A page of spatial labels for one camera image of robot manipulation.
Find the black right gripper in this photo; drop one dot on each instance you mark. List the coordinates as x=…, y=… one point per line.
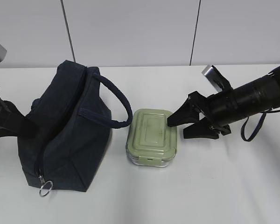
x=195, y=110

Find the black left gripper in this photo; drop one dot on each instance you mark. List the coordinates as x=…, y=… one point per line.
x=17, y=122

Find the green lidded glass container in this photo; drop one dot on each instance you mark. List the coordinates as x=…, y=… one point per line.
x=151, y=142

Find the navy blue lunch bag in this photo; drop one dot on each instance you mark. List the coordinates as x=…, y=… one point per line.
x=74, y=129

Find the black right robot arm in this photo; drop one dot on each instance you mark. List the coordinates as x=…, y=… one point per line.
x=261, y=95

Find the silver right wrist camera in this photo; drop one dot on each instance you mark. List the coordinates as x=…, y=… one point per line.
x=216, y=79

